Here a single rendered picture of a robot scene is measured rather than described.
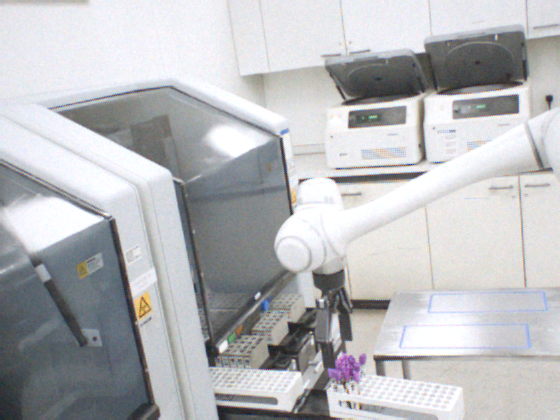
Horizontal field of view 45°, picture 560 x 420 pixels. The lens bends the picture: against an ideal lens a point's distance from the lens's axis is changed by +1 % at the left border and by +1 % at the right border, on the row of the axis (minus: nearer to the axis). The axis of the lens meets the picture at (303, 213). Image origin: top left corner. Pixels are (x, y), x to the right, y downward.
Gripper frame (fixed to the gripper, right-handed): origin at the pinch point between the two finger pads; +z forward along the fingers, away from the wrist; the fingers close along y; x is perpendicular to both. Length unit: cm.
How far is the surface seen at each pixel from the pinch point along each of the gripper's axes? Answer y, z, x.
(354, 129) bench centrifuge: 231, -17, 60
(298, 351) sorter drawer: 26.4, 15.5, 22.3
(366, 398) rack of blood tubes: -6.7, 8.3, -7.8
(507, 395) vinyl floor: 144, 96, -24
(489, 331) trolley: 41, 14, -30
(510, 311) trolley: 55, 14, -35
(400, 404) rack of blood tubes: -7.9, 8.4, -15.8
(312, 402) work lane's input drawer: 1.9, 16.1, 9.4
